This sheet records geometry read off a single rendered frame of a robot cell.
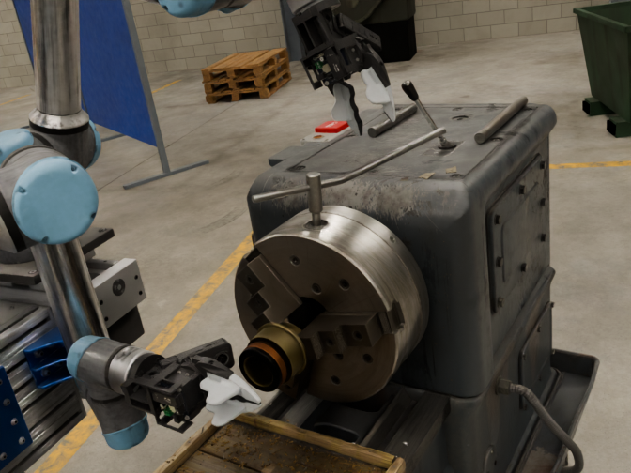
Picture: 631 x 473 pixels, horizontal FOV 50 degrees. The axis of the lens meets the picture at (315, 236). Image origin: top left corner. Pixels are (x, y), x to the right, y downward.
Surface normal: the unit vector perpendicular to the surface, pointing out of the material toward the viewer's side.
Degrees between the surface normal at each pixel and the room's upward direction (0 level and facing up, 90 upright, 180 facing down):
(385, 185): 19
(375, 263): 48
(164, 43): 90
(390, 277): 59
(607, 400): 0
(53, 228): 89
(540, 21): 90
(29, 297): 90
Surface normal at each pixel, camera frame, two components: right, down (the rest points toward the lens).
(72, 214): 0.64, 0.21
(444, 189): -0.30, -0.73
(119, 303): 0.90, 0.05
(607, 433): -0.15, -0.91
